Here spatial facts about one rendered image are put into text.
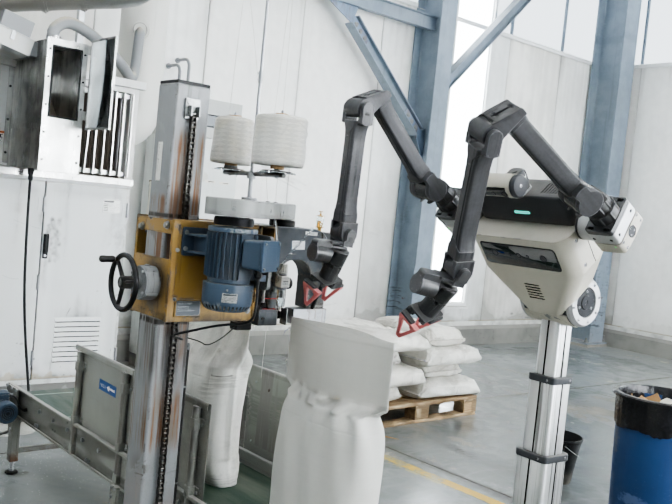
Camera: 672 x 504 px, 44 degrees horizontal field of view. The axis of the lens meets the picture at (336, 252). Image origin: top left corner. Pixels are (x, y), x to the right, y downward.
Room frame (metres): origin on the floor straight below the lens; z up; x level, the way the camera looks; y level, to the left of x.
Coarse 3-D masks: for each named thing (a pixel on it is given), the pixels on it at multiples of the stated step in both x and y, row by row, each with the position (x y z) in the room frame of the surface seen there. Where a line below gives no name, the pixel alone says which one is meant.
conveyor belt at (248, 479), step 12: (36, 396) 3.96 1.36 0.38; (48, 396) 3.99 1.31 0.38; (60, 396) 4.01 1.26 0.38; (72, 396) 4.03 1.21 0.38; (60, 408) 3.79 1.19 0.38; (72, 408) 3.81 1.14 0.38; (240, 468) 3.19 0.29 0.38; (240, 480) 3.06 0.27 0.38; (252, 480) 3.07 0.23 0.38; (264, 480) 3.08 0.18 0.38; (204, 492) 2.89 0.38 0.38; (216, 492) 2.91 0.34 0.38; (228, 492) 2.92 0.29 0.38; (240, 492) 2.93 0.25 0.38; (252, 492) 2.94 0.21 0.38; (264, 492) 2.95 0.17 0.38
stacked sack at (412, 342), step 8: (352, 328) 5.57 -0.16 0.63; (360, 328) 5.64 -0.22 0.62; (368, 328) 5.72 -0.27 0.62; (376, 328) 5.77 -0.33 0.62; (384, 328) 5.91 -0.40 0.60; (376, 336) 5.45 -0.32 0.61; (384, 336) 5.51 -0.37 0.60; (392, 336) 5.55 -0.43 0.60; (408, 336) 5.62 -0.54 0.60; (416, 336) 5.69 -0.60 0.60; (400, 344) 5.53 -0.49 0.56; (408, 344) 5.58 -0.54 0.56; (416, 344) 5.63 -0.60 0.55; (424, 344) 5.69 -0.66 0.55
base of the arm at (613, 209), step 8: (608, 200) 2.29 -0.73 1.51; (616, 200) 2.34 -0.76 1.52; (624, 200) 2.32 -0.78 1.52; (608, 208) 2.29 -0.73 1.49; (616, 208) 2.30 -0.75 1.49; (624, 208) 2.32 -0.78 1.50; (592, 216) 2.32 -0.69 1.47; (600, 216) 2.30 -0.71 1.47; (608, 216) 2.29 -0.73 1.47; (616, 216) 2.30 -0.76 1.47; (592, 224) 2.35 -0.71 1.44; (600, 224) 2.31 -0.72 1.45; (608, 224) 2.31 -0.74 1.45; (616, 224) 2.30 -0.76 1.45; (592, 232) 2.34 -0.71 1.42; (600, 232) 2.31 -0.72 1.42; (608, 232) 2.29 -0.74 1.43
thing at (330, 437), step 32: (288, 352) 2.76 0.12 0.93; (320, 352) 2.55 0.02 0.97; (352, 352) 2.47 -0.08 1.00; (384, 352) 2.42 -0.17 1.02; (320, 384) 2.54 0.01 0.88; (352, 384) 2.47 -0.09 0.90; (384, 384) 2.41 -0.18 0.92; (288, 416) 2.61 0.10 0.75; (320, 416) 2.50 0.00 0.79; (352, 416) 2.43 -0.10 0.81; (288, 448) 2.59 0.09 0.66; (320, 448) 2.48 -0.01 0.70; (352, 448) 2.41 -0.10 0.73; (384, 448) 2.47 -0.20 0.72; (288, 480) 2.57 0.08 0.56; (320, 480) 2.46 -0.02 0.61; (352, 480) 2.40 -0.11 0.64
